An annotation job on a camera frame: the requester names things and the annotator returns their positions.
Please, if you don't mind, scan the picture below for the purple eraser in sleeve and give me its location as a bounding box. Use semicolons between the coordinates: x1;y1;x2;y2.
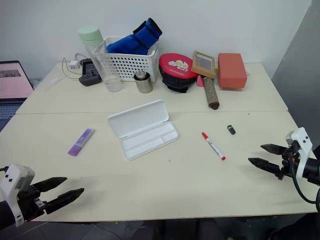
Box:
67;128;97;157

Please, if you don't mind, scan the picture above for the brown rolled cloth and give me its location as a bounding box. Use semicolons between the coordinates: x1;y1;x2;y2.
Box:
202;76;221;111

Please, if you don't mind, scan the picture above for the clear bottle with green lid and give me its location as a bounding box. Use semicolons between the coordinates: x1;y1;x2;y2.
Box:
77;24;124;93

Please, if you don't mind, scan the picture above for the wooden picture frame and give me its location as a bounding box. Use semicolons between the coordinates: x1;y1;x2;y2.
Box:
191;50;217;80

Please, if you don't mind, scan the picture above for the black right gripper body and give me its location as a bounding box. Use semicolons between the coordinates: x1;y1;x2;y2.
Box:
275;146;301;181

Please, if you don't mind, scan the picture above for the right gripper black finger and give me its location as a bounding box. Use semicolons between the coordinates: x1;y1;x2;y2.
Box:
260;143;285;156
247;157;284;176

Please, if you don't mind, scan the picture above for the white plug charger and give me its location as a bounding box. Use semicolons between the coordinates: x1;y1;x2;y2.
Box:
68;59;81;71

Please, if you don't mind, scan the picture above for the white perforated plastic basket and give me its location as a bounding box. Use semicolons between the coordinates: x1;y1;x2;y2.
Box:
94;36;161;84

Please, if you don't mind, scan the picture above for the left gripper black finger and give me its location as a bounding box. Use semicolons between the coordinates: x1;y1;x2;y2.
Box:
30;176;68;194
45;187;85;215

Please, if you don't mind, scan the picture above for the small metal canister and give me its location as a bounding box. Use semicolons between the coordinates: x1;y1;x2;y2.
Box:
133;70;154;94

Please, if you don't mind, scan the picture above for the open laptop computer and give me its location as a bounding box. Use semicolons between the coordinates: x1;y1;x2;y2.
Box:
0;60;35;133

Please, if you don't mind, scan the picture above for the red and white marker pen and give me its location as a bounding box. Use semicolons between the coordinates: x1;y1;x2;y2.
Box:
201;131;227;162

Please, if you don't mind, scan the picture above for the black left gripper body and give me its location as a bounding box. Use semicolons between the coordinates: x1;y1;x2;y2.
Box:
16;184;48;222

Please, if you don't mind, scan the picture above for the orange-red rectangular box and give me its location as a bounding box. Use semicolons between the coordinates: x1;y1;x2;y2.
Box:
217;52;249;90

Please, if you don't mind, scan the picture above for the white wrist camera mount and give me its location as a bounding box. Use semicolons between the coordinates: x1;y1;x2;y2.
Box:
0;163;36;228
285;127;314;180

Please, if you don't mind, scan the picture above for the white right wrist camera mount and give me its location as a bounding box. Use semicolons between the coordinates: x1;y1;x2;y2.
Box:
285;127;314;180

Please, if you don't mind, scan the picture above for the blue folded fabric bag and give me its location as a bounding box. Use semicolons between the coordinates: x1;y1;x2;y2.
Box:
106;17;163;56

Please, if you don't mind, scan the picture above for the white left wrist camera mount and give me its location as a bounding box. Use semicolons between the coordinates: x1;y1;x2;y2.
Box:
0;163;36;228

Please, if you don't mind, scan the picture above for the grey partition panel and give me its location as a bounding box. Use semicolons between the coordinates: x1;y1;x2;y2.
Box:
270;0;320;154

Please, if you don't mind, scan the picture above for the white plastic case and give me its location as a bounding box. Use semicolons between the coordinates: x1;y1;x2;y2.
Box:
107;99;180;161

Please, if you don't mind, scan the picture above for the white charger cable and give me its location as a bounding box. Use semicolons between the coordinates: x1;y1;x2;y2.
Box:
61;52;85;81

